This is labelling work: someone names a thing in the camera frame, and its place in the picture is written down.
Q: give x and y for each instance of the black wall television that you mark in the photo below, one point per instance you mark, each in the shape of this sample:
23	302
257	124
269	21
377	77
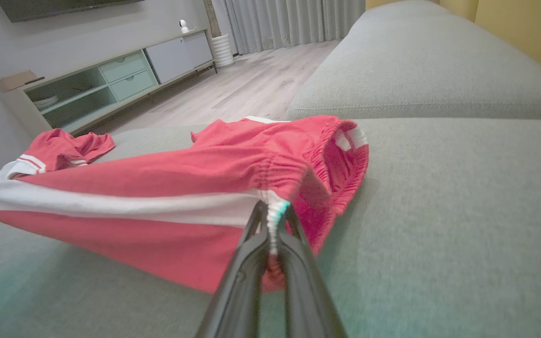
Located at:
54	7

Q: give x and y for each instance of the grey pleated curtain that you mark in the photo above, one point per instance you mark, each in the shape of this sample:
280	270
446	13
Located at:
289	21

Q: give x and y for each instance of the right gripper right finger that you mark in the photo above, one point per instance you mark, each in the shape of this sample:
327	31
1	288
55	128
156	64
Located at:
305	291

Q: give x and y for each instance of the stacked white plates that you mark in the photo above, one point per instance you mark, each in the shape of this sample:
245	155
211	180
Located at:
46	102

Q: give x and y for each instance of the small white security camera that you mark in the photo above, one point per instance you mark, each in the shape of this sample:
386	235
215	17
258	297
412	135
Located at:
183	26

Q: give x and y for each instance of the grey cabinet door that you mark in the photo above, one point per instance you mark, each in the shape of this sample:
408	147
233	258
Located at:
179	56

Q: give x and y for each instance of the large grey sofa seat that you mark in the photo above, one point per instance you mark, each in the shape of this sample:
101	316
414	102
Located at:
463	225

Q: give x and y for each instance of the red white-striped shorts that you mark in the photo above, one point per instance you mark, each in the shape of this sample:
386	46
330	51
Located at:
158	173

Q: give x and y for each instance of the black remote control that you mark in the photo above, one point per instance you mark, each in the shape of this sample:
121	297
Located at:
34	80

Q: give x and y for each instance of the pale green cabinet drawer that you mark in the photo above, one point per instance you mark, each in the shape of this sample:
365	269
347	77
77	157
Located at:
122	66
134	85

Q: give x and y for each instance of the brown wooden pillar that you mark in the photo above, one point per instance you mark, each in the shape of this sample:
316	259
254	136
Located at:
212	16

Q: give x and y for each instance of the red basketball jersey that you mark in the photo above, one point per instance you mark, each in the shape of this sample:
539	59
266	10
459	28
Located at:
64	145

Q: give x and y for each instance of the white ribbed cylinder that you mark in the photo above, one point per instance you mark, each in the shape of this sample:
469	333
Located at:
222	51

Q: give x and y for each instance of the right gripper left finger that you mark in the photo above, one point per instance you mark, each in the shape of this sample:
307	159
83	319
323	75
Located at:
242	281

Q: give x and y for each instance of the long beige TV cabinet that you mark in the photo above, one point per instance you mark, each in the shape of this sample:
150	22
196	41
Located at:
21	108

